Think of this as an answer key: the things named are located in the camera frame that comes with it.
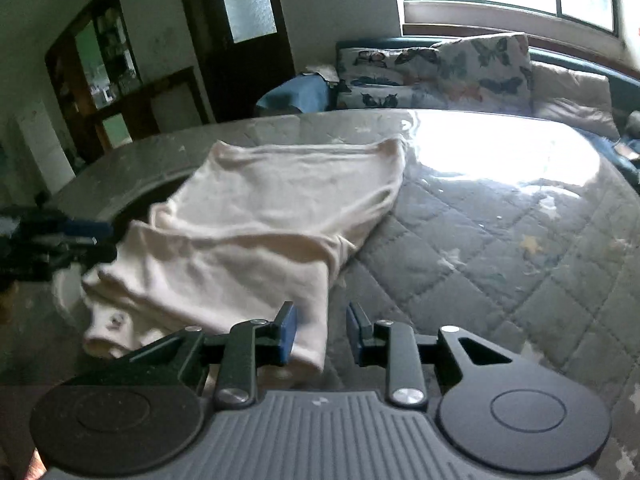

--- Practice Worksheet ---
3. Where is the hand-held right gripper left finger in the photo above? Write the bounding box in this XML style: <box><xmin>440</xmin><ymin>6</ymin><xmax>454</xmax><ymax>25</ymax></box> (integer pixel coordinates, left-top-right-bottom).
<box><xmin>115</xmin><ymin>301</ymin><xmax>299</xmax><ymax>408</ymax></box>

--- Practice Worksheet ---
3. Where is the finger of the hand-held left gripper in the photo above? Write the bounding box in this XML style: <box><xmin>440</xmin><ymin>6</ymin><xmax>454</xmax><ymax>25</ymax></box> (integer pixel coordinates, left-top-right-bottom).
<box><xmin>47</xmin><ymin>217</ymin><xmax>118</xmax><ymax>266</ymax></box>

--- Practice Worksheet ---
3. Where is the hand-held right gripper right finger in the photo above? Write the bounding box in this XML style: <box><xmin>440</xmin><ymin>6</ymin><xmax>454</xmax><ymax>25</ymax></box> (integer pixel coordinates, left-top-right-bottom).
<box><xmin>346</xmin><ymin>301</ymin><xmax>516</xmax><ymax>407</ymax></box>

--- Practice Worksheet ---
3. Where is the cream sweatshirt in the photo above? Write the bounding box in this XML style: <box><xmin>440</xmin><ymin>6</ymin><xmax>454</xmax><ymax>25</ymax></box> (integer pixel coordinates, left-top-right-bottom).
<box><xmin>80</xmin><ymin>137</ymin><xmax>408</xmax><ymax>373</ymax></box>

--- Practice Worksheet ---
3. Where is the white refrigerator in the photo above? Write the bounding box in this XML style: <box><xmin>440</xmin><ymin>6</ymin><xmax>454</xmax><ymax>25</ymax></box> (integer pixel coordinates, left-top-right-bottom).
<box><xmin>15</xmin><ymin>100</ymin><xmax>76</xmax><ymax>188</ymax></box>

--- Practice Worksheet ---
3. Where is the grey quilted star table cover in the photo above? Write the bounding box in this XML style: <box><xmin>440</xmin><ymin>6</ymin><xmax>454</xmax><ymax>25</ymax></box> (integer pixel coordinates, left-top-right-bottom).
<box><xmin>0</xmin><ymin>110</ymin><xmax>640</xmax><ymax>480</ymax></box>

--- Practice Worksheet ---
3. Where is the dark wooden cabinet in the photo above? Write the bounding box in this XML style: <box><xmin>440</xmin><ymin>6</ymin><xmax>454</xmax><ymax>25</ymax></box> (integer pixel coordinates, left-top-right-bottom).
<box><xmin>44</xmin><ymin>0</ymin><xmax>208</xmax><ymax>153</ymax></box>

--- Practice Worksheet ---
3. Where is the dark wooden door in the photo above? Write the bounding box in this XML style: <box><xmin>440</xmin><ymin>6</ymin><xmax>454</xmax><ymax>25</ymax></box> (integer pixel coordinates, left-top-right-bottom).
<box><xmin>172</xmin><ymin>0</ymin><xmax>296</xmax><ymax>123</ymax></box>

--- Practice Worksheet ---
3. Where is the blue armrest towel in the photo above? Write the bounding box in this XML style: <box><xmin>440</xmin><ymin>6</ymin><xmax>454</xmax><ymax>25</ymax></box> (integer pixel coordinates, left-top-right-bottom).
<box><xmin>256</xmin><ymin>74</ymin><xmax>331</xmax><ymax>116</ymax></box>

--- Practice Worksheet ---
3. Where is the long butterfly print cushion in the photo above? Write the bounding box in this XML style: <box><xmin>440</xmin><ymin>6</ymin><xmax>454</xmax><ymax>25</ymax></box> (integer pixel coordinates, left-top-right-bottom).
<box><xmin>336</xmin><ymin>46</ymin><xmax>443</xmax><ymax>110</ymax></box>

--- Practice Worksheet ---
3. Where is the small pale patterned cloth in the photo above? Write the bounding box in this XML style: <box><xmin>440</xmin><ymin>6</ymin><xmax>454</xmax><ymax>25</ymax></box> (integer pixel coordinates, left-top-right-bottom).
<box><xmin>305</xmin><ymin>62</ymin><xmax>343</xmax><ymax>83</ymax></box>

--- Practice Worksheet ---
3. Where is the square butterfly print cushion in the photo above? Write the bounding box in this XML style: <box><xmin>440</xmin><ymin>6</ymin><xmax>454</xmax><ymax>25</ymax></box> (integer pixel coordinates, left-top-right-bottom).
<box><xmin>432</xmin><ymin>32</ymin><xmax>533</xmax><ymax>116</ymax></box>

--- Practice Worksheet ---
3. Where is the beige cushion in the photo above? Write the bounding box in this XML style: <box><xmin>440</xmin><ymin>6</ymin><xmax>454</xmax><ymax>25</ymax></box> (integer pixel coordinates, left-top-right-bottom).
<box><xmin>530</xmin><ymin>60</ymin><xmax>621</xmax><ymax>138</ymax></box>

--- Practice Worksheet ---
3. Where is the teal sofa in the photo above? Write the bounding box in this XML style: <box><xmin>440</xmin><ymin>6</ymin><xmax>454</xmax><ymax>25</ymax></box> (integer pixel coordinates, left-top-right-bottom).
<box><xmin>255</xmin><ymin>35</ymin><xmax>640</xmax><ymax>176</ymax></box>

